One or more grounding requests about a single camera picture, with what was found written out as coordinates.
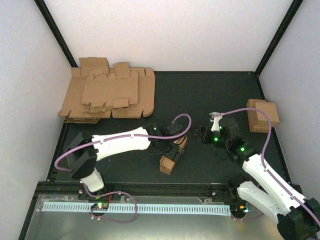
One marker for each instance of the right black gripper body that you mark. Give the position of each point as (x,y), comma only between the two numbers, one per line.
(208,139)

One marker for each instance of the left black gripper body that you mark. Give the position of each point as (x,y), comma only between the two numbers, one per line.
(168,152)

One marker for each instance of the cardboard box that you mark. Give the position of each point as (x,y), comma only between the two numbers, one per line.
(270,109)
(168,161)
(252,116)

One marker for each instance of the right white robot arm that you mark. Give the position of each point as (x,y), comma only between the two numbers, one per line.
(296,217)

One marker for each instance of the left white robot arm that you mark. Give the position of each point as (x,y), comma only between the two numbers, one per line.
(166,140)

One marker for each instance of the right controller circuit board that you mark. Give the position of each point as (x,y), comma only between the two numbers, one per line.
(240,208)

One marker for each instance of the controller circuit board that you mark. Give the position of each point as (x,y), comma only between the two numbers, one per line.
(240,208)
(100,206)

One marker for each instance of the left controller circuit board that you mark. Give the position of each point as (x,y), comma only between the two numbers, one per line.
(100,206)

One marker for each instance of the stack of flat cardboard blanks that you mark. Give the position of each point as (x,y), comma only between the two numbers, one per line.
(97,91)

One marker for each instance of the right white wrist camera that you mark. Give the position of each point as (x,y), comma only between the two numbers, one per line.
(215,117)

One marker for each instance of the light blue slotted cable duct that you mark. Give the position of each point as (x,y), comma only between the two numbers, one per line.
(141,208)

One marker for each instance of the right black frame post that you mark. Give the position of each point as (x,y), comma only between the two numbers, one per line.
(286,21)

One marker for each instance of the black frame post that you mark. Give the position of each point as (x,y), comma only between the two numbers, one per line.
(46,14)
(286,21)

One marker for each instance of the left black frame post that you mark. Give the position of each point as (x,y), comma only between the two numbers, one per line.
(46,14)

